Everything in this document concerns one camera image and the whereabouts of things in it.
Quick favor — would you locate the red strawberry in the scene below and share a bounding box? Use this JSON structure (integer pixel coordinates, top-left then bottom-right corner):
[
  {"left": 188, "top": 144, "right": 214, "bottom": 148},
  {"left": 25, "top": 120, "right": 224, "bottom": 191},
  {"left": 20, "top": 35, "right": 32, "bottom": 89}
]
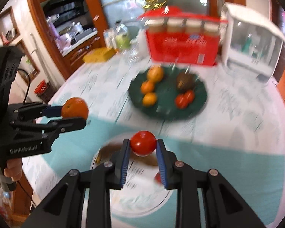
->
[{"left": 154, "top": 172, "right": 162, "bottom": 184}]

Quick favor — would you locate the small red tomato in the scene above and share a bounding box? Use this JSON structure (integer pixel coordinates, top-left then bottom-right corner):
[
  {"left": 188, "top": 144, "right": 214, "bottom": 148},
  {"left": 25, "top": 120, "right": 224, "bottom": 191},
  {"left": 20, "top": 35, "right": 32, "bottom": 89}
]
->
[{"left": 130, "top": 131, "right": 157, "bottom": 157}]

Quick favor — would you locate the small orange mandarin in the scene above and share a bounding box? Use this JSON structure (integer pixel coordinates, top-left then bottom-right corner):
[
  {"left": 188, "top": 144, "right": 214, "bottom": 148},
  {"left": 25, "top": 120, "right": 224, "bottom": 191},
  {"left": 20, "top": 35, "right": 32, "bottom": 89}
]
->
[{"left": 142, "top": 92, "right": 158, "bottom": 107}]

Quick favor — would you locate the orange with stem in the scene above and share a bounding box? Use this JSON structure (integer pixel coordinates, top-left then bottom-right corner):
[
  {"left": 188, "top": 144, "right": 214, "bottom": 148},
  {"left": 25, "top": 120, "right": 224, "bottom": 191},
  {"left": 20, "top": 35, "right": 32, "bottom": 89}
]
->
[{"left": 140, "top": 80, "right": 155, "bottom": 95}]

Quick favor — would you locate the large yellow orange with sticker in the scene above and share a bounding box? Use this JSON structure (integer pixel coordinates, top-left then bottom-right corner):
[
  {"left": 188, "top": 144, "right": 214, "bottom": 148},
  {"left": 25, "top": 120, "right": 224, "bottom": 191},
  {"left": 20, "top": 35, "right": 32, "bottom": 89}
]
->
[{"left": 147, "top": 65, "right": 165, "bottom": 83}]

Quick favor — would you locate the brown scaly fruit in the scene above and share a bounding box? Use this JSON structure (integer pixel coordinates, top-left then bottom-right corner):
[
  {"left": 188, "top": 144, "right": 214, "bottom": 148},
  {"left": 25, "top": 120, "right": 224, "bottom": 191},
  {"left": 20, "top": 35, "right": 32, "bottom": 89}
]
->
[{"left": 176, "top": 72, "right": 195, "bottom": 93}]

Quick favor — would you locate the left hand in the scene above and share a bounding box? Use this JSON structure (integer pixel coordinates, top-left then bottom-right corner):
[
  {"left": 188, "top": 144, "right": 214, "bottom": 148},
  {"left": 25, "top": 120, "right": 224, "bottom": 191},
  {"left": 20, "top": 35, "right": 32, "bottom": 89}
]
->
[{"left": 3, "top": 158, "right": 22, "bottom": 181}]

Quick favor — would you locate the teal table runner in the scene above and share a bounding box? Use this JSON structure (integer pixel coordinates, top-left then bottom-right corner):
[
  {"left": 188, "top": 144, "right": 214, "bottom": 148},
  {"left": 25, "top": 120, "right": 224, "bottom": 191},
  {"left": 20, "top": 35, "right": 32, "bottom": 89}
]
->
[{"left": 22, "top": 116, "right": 285, "bottom": 228}]

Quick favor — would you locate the overripe brown banana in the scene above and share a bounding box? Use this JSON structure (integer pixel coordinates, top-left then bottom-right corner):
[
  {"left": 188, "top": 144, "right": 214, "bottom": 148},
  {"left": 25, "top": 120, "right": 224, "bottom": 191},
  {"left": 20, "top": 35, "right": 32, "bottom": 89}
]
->
[{"left": 95, "top": 143, "right": 158, "bottom": 167}]

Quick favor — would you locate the white printed plate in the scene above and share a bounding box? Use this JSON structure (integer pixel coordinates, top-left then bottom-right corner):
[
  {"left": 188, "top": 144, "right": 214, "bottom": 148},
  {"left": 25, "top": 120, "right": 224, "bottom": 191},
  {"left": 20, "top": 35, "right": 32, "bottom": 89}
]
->
[{"left": 90, "top": 132, "right": 174, "bottom": 218}]

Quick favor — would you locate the yellow flat box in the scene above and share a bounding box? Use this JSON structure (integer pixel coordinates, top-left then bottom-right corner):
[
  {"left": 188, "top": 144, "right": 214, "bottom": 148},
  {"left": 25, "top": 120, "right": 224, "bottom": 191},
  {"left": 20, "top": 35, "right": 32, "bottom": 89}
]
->
[{"left": 83, "top": 47, "right": 116, "bottom": 63}]

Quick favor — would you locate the white tree-print tablecloth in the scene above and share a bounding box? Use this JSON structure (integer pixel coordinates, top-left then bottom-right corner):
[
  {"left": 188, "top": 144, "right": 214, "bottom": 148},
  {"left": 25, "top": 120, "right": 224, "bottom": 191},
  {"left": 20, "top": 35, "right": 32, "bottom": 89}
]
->
[{"left": 22, "top": 52, "right": 285, "bottom": 228}]

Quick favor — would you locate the clear glass cup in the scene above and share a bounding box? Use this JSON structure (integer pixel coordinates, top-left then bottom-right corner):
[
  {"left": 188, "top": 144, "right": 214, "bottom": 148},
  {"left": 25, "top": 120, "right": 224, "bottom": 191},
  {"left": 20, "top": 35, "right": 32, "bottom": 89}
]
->
[{"left": 124, "top": 44, "right": 142, "bottom": 64}]

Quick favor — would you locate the clear plastic bottle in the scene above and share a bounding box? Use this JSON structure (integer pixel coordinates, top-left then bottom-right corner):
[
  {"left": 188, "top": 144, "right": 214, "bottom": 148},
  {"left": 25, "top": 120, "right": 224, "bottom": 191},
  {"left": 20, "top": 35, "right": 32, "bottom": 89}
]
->
[{"left": 115, "top": 20, "right": 130, "bottom": 51}]

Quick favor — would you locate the dark green leaf plate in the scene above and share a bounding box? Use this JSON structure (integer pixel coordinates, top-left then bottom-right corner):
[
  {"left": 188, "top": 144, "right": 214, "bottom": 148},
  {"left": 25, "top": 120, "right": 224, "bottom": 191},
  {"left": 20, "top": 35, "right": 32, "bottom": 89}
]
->
[{"left": 128, "top": 66, "right": 207, "bottom": 121}]

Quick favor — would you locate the red product box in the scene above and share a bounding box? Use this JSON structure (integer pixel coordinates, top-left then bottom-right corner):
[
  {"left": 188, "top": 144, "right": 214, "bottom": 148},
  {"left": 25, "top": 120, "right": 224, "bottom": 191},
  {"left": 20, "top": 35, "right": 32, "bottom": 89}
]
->
[{"left": 138, "top": 6, "right": 228, "bottom": 67}]

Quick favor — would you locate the white countertop appliance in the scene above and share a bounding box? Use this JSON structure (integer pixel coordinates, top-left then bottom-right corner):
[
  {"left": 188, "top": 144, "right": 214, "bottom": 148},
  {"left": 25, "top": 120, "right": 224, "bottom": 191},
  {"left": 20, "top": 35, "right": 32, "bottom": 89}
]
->
[{"left": 221, "top": 3, "right": 285, "bottom": 83}]

